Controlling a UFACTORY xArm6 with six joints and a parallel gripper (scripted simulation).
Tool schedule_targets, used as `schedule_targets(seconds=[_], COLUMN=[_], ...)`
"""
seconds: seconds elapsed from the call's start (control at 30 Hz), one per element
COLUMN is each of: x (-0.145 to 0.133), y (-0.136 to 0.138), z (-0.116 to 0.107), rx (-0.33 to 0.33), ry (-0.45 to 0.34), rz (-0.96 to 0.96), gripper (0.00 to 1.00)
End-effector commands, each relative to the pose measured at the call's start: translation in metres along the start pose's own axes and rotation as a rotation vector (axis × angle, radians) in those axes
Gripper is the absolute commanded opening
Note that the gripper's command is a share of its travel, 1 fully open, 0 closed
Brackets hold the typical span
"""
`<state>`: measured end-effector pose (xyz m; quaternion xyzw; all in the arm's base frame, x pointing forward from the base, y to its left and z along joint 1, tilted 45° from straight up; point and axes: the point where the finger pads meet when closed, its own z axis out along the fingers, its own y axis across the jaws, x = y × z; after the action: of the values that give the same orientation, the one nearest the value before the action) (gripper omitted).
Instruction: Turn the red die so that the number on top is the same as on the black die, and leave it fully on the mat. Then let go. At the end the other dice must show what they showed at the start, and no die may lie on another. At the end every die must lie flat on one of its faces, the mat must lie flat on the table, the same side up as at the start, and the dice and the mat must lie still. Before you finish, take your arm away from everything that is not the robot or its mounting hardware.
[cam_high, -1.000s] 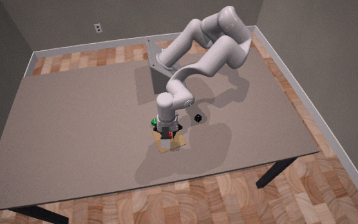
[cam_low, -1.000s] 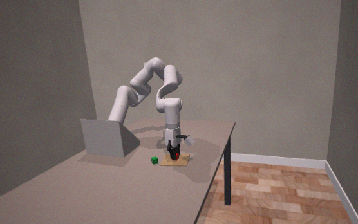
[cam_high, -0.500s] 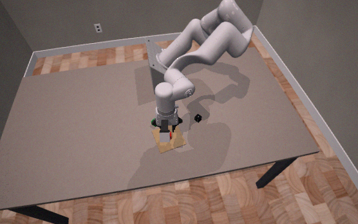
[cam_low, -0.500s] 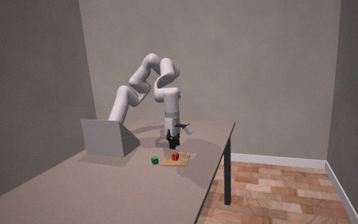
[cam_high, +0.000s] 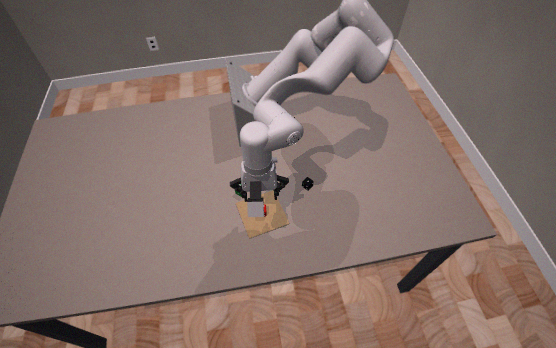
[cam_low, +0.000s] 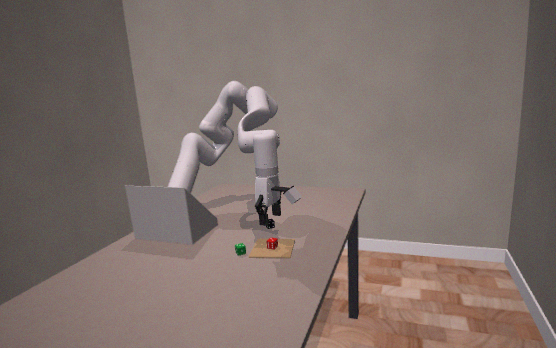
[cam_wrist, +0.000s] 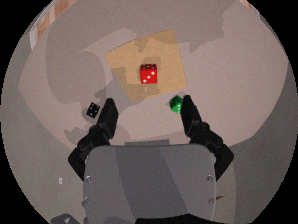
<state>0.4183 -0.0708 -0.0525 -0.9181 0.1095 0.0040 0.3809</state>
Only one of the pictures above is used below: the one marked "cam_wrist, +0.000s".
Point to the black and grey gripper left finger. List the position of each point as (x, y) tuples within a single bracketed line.
[(105, 128)]

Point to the green die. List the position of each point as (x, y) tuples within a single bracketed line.
[(175, 104)]

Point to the tan flat mat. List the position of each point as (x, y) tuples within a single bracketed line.
[(159, 48)]

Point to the black die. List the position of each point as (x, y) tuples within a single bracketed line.
[(93, 110)]

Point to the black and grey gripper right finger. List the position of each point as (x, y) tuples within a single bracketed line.
[(200, 133)]

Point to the red die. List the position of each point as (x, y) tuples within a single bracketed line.
[(148, 73)]

